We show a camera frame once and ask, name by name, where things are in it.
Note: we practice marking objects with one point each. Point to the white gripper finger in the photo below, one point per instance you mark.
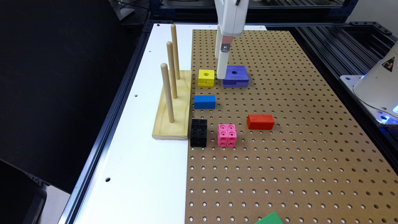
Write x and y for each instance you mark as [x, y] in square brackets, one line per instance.
[223, 57]
[218, 41]

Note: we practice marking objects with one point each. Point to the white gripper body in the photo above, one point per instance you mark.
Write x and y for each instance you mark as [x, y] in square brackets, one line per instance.
[231, 16]

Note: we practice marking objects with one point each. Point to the narrow blue block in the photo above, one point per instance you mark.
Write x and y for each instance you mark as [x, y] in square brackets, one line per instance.
[204, 101]

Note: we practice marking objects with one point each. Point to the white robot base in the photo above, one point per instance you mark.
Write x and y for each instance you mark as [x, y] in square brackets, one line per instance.
[377, 90]

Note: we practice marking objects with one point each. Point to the purple square block with hole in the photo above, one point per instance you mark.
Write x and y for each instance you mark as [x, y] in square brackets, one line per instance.
[236, 76]

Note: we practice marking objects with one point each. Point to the yellow cube with hole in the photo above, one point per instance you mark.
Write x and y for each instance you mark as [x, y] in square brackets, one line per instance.
[206, 78]

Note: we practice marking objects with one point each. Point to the back wooden peg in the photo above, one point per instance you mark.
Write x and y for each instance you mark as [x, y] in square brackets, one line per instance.
[175, 50]

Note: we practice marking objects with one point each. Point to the wooden peg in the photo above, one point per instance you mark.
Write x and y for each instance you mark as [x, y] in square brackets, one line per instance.
[173, 82]
[175, 50]
[167, 91]

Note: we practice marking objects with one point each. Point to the middle wooden peg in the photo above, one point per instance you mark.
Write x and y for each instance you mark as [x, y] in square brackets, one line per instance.
[173, 82]

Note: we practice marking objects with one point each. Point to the front wooden peg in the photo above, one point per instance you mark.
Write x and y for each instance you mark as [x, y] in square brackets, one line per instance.
[167, 91]

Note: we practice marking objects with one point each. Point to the red rectangular block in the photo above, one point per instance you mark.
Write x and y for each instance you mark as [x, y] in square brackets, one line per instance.
[260, 121]

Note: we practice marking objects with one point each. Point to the pink linked cubes block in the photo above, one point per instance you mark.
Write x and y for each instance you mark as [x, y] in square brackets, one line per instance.
[226, 135]

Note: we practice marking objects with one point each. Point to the black linked cubes block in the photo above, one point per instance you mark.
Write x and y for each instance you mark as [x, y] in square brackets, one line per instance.
[198, 134]

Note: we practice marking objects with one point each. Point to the wooden peg base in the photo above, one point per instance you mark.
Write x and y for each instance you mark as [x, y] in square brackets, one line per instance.
[178, 130]

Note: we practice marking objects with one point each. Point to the brown pegboard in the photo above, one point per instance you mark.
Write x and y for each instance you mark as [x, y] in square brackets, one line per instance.
[316, 165]

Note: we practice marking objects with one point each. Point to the green block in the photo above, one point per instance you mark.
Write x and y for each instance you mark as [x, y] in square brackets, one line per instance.
[272, 218]

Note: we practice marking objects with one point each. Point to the black aluminium frame rails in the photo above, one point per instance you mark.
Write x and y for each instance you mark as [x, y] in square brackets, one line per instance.
[351, 49]

